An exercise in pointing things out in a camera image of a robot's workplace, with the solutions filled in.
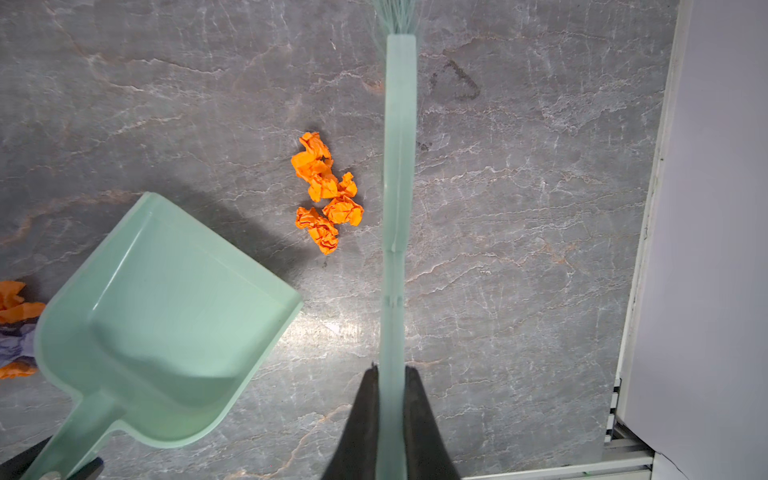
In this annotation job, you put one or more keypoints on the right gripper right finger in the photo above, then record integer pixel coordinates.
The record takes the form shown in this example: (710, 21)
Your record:
(426, 454)

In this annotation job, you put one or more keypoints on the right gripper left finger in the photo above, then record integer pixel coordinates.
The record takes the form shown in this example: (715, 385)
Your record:
(356, 454)

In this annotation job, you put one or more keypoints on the green plastic dustpan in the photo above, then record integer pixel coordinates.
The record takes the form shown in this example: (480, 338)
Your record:
(156, 334)

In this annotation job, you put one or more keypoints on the green hand brush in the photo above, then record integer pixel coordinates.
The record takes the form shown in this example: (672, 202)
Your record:
(397, 21)

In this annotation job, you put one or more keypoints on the orange purple scraps lower centre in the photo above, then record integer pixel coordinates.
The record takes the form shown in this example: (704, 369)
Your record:
(18, 326)

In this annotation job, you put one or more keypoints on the orange scrap centre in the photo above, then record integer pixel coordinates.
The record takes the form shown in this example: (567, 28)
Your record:
(314, 166)

